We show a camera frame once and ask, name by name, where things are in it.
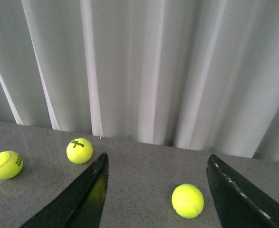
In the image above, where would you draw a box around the middle yellow tennis ball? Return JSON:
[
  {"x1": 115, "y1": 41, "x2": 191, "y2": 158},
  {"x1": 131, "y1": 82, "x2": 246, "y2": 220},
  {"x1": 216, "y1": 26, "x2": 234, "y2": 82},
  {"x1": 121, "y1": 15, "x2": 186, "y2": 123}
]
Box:
[{"x1": 0, "y1": 151, "x2": 23, "y2": 180}]

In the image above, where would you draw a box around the near Wilson tennis ball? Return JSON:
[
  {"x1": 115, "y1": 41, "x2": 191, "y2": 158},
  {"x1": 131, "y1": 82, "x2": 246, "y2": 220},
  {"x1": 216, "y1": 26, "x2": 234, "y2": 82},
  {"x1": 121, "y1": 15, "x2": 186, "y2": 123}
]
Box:
[{"x1": 172, "y1": 183, "x2": 204, "y2": 219}]

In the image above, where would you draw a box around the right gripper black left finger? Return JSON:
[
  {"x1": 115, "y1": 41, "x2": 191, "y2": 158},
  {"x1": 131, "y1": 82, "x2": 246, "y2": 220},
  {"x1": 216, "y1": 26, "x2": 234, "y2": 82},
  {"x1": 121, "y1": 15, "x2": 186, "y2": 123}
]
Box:
[{"x1": 22, "y1": 153, "x2": 108, "y2": 228}]

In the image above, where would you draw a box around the white pleated curtain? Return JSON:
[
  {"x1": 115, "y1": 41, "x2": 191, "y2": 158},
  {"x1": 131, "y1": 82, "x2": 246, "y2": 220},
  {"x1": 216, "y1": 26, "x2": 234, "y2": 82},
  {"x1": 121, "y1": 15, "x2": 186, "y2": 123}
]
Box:
[{"x1": 0, "y1": 0, "x2": 279, "y2": 162}]

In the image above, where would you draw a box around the far Wilson tennis ball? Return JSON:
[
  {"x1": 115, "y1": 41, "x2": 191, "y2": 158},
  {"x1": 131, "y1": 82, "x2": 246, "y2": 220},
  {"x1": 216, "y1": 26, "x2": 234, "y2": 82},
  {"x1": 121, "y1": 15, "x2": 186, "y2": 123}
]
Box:
[{"x1": 66, "y1": 138, "x2": 93, "y2": 164}]

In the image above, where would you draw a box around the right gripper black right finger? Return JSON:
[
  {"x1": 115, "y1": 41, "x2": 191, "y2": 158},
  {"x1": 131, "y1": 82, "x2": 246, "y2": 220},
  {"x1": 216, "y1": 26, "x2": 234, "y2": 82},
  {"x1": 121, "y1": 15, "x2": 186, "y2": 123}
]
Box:
[{"x1": 207, "y1": 154, "x2": 279, "y2": 228}]

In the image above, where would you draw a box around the wilson tennis ball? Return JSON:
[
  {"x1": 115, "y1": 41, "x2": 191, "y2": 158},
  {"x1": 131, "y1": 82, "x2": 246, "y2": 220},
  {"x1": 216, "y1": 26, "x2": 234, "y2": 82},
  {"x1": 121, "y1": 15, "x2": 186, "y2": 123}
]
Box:
[
  {"x1": 66, "y1": 138, "x2": 93, "y2": 164},
  {"x1": 172, "y1": 183, "x2": 204, "y2": 219}
]

